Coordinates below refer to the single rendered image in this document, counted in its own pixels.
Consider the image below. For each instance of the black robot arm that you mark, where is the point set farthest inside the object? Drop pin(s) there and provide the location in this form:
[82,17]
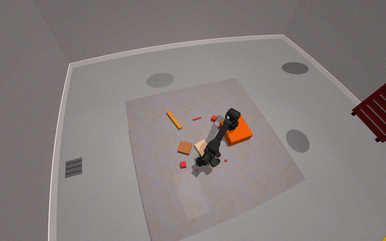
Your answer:
[213,146]

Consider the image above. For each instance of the orange rectangular bar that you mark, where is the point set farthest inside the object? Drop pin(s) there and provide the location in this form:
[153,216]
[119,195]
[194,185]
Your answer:
[174,120]

